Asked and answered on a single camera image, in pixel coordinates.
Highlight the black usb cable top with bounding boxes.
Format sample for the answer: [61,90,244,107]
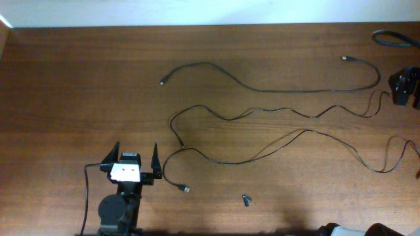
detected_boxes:
[159,55,381,94]

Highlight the black usb cable bottom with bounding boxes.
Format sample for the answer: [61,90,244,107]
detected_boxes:
[161,128,420,193]

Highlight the black usb cable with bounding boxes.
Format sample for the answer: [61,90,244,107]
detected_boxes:
[161,128,420,193]
[159,55,381,94]

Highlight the black usb cables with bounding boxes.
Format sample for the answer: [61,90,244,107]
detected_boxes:
[169,90,391,148]

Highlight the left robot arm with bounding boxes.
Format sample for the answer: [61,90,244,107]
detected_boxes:
[96,142,163,236]

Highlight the small black adapter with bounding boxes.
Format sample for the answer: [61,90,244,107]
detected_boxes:
[242,194,252,207]

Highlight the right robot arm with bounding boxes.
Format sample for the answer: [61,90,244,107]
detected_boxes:
[315,67,419,236]

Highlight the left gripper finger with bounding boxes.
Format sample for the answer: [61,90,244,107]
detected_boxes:
[151,142,163,179]
[101,142,120,164]

